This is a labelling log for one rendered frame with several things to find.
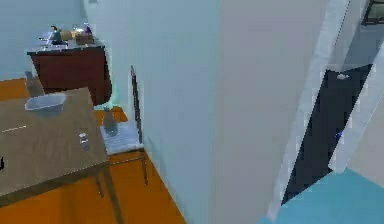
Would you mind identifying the chair with pale seat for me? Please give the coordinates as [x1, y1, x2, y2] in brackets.
[93, 65, 149, 198]

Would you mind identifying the grey glass vase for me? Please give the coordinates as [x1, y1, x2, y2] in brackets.
[102, 106, 119, 137]

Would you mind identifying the small clear salt shaker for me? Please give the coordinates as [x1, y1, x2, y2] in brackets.
[78, 132, 91, 152]

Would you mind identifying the dark red wooden cabinet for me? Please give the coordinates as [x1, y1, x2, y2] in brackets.
[26, 39, 113, 106]

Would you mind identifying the brown box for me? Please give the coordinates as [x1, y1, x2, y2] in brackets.
[75, 34, 95, 46]

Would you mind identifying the pale blue bowl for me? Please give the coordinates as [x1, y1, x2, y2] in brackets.
[24, 92, 67, 114]

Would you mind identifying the brown wooden table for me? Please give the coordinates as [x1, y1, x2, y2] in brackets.
[0, 87, 125, 224]

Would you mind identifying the grey glass bottle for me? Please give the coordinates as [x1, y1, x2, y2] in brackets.
[24, 70, 46, 99]

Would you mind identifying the thin pale knife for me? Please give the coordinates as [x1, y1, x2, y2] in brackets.
[1, 125, 28, 133]

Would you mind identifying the dark framed window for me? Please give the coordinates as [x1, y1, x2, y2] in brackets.
[361, 0, 384, 26]

